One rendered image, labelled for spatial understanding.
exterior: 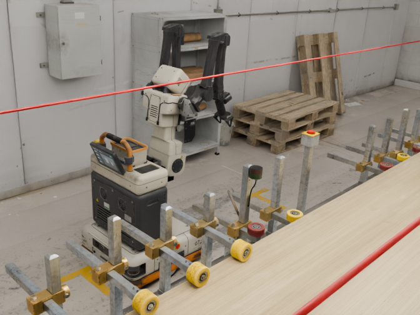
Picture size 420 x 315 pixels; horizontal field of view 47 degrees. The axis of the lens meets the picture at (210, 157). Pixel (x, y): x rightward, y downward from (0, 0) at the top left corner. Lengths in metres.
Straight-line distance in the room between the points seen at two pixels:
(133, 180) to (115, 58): 2.13
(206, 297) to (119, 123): 3.45
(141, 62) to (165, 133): 1.73
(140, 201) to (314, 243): 1.22
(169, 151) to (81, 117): 1.70
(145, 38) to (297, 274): 3.27
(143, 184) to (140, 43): 2.17
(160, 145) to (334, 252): 1.57
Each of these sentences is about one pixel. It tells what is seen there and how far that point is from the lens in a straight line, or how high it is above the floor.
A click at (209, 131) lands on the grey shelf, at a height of 0.24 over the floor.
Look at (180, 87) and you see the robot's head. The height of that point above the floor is 1.27.
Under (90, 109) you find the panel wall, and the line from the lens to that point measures 4.84.
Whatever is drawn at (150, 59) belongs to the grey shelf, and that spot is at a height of 1.15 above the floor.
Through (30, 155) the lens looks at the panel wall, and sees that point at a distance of 4.66.
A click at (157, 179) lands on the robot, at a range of 3.04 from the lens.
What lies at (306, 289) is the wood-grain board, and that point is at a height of 0.90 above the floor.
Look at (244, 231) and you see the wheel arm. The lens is 2.34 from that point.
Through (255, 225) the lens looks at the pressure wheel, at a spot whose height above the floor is 0.91.
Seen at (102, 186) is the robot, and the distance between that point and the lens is 3.30.
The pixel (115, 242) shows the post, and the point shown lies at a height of 1.07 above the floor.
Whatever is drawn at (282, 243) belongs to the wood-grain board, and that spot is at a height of 0.90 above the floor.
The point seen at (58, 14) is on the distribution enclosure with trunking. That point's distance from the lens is 4.26.
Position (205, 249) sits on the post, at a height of 0.83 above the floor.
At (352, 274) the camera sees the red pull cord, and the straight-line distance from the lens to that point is 0.52.
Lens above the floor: 2.03
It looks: 22 degrees down
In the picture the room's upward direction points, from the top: 3 degrees clockwise
